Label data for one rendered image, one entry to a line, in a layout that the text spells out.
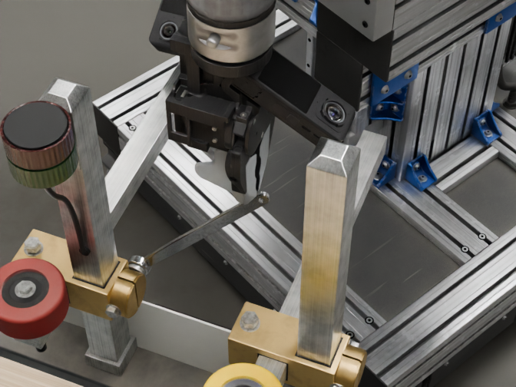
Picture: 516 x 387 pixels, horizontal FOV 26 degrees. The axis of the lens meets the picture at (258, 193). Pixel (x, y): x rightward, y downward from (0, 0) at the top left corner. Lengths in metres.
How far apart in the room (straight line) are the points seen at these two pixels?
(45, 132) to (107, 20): 1.85
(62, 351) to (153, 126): 0.29
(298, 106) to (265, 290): 1.09
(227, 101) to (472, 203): 1.18
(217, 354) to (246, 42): 0.46
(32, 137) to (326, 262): 0.28
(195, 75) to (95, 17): 1.82
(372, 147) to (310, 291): 0.33
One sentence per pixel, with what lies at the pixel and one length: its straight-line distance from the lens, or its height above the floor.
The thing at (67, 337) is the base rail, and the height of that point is 0.70.
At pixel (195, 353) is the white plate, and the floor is 0.73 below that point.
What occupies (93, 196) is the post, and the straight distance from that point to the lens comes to 1.08.
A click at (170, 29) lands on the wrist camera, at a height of 0.97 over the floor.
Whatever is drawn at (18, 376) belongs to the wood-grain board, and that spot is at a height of 0.90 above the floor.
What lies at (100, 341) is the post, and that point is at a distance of 1.28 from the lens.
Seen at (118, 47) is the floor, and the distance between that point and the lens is 2.72.
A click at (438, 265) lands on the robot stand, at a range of 2.03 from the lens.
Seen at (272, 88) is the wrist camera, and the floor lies 1.14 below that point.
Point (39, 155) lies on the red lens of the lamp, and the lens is 0.95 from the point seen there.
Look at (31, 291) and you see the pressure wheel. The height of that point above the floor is 0.91.
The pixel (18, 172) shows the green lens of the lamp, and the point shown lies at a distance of 0.98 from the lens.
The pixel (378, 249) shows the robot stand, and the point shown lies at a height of 0.21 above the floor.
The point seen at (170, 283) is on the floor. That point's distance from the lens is 2.25.
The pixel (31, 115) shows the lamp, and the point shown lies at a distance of 0.97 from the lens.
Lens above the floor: 1.83
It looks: 50 degrees down
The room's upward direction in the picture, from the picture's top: straight up
